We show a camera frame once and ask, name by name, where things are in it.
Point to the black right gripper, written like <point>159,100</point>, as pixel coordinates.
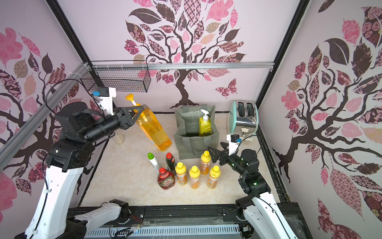
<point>227,157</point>

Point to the green fabric shopping bag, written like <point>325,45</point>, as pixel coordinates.
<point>187,140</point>

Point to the yellow pump soap bottle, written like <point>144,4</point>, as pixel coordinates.
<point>205,127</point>

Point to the red soap bottle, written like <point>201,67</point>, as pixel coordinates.
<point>165,178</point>

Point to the large orange pump soap bottle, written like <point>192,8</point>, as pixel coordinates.
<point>153,129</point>

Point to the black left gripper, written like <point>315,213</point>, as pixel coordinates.
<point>125,118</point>

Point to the orange bottle yellow cap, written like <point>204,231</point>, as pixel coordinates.
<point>194,174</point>
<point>214,176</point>
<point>181,172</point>
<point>205,162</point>

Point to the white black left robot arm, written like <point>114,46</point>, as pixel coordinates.
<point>63,166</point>

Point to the white bottle green cap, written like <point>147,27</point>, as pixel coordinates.
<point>153,161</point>

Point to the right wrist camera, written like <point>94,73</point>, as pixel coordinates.
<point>234,141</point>

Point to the clear glass cup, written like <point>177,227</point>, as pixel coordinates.
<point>119,139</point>

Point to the white slotted cable duct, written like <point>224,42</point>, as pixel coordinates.
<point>168,232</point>

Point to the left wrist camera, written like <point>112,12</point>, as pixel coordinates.
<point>105,97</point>

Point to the mint chrome toaster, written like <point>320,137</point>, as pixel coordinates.
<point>243,118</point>

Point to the black wire basket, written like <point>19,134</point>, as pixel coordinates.
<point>124,75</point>

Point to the dark green bottle red cap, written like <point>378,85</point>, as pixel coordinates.
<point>170,160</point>

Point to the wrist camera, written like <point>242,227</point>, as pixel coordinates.
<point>105,97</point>
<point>234,141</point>

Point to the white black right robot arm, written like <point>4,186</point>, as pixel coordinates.
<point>259,207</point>

